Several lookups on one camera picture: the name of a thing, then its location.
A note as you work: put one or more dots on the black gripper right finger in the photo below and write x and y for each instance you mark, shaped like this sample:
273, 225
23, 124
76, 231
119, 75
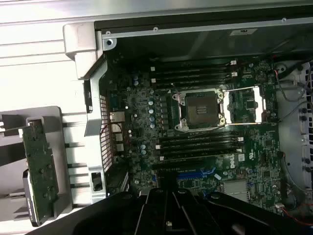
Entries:
232, 215

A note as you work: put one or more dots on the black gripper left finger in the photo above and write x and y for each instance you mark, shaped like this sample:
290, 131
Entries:
110, 215

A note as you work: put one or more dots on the silver chipset heat sink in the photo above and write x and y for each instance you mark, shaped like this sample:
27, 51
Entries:
234, 189

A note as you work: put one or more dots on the blue expansion slot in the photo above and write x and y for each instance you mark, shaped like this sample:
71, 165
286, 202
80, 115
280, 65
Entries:
195, 175

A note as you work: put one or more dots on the green motherboard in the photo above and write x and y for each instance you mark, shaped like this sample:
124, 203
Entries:
256, 151

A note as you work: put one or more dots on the grey parts rack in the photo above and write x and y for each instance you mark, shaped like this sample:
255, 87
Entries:
61, 137

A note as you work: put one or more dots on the metal socket cover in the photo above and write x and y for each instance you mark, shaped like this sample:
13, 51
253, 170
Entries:
245, 105

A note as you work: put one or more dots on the CPU socket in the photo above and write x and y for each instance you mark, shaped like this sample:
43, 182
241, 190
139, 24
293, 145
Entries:
199, 109

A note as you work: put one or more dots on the black grey PC case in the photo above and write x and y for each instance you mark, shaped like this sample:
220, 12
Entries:
171, 41

